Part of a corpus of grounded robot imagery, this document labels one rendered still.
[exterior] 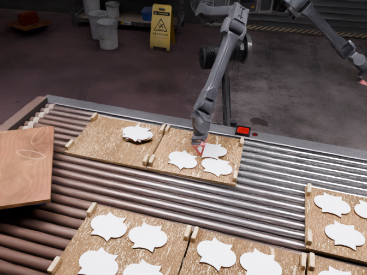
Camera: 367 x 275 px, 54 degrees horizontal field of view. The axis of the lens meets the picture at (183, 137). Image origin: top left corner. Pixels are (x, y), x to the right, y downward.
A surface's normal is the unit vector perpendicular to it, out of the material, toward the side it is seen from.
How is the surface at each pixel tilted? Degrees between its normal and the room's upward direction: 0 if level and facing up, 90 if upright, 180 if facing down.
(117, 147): 0
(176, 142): 0
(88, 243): 0
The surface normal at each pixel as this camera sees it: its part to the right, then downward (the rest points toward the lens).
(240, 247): 0.04, -0.81
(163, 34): -0.19, 0.36
